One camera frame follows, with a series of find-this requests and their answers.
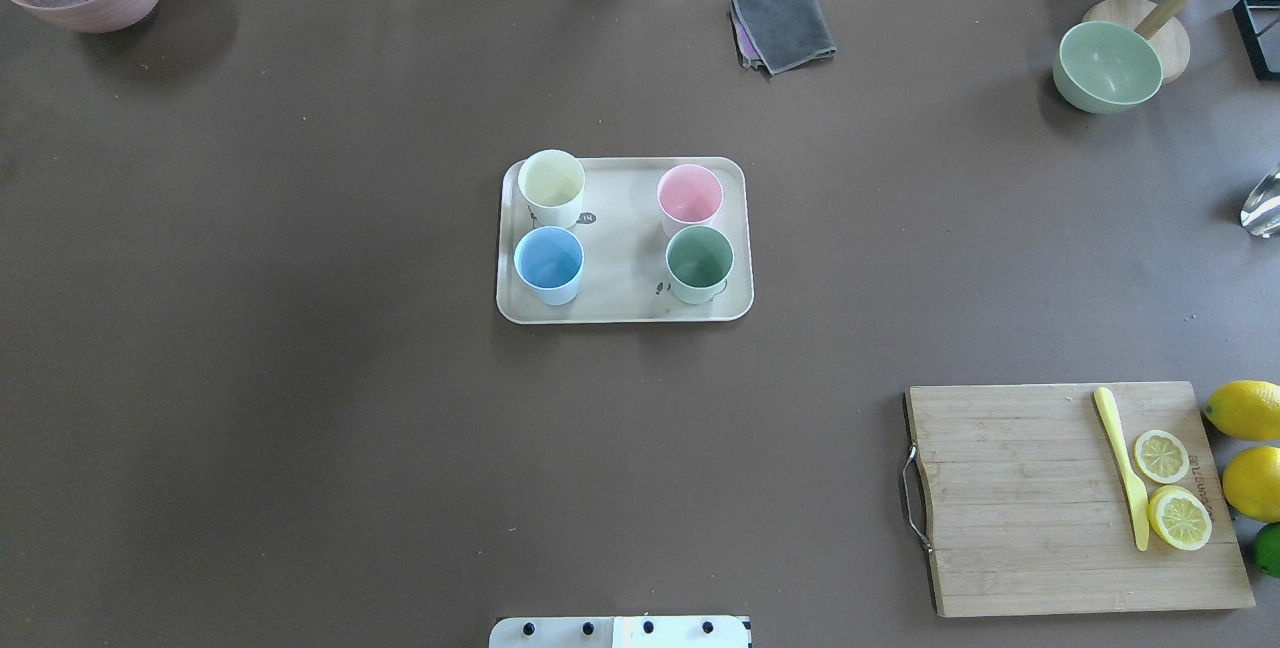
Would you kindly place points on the green cup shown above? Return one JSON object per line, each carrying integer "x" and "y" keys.
{"x": 698, "y": 262}

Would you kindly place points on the blue cup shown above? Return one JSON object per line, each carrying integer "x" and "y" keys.
{"x": 550, "y": 261}

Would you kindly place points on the pink cup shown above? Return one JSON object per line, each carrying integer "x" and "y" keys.
{"x": 688, "y": 195}

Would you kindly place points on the cream cup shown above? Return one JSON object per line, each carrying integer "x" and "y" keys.
{"x": 552, "y": 183}

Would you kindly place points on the beige rabbit tray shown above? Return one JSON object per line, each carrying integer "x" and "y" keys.
{"x": 625, "y": 280}

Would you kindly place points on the black framed mirror tray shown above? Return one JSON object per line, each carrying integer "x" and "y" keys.
{"x": 1257, "y": 22}

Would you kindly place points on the purple cloth under grey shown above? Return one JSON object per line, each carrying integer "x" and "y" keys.
{"x": 748, "y": 56}

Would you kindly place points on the grey folded cloth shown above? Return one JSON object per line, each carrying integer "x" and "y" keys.
{"x": 786, "y": 33}

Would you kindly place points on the wooden cutting board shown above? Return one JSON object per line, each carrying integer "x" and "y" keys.
{"x": 1023, "y": 512}

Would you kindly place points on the yellow plastic knife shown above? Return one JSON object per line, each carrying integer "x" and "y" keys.
{"x": 1135, "y": 491}

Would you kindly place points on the green bowl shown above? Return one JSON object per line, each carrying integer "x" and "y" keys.
{"x": 1103, "y": 68}

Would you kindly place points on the upper lemon half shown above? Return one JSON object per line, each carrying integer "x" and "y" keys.
{"x": 1161, "y": 457}

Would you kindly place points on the lemon half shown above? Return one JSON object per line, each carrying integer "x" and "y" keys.
{"x": 1161, "y": 457}
{"x": 1179, "y": 518}

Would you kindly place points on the lower lemon half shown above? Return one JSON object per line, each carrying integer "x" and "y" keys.
{"x": 1179, "y": 518}

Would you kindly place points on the wooden cup stand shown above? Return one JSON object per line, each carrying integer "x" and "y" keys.
{"x": 1155, "y": 22}

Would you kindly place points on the whole lemon near board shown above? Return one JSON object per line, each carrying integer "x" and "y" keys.
{"x": 1245, "y": 410}

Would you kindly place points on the metal scoop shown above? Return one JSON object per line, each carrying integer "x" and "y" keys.
{"x": 1260, "y": 210}

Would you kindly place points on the green lime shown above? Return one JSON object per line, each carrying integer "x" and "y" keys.
{"x": 1266, "y": 550}

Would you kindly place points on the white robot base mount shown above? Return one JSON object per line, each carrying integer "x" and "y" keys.
{"x": 694, "y": 630}

